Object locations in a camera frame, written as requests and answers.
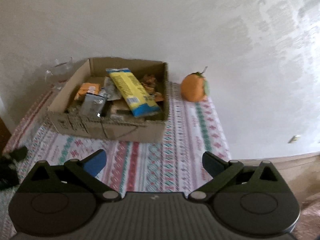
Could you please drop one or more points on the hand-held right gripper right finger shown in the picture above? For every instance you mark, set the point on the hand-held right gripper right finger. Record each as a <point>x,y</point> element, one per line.
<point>212,164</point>

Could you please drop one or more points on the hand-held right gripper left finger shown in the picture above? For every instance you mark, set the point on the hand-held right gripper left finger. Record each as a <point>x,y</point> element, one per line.
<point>96,163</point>

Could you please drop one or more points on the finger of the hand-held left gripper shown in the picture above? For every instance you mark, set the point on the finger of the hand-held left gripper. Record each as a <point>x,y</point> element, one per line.
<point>19,153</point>

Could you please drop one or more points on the cardboard box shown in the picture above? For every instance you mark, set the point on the cardboard box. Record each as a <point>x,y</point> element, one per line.
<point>125,130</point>

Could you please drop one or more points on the silver snack packet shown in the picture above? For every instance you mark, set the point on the silver snack packet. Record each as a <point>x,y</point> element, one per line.
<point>92,105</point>

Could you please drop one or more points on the orange cake packet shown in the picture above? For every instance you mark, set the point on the orange cake packet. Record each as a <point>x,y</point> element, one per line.
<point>86,90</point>

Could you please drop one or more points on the yellow snack packet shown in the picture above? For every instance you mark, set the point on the yellow snack packet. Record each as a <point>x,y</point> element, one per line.
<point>130,90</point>

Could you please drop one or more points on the shiny foil snack packet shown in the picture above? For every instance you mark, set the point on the shiny foil snack packet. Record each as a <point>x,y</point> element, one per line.
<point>148,80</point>

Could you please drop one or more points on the patterned tablecloth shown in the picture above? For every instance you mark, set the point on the patterned tablecloth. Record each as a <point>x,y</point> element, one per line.
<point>162,160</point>

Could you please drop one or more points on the orange plush fruit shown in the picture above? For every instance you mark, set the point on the orange plush fruit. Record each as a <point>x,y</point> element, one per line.
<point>192,90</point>

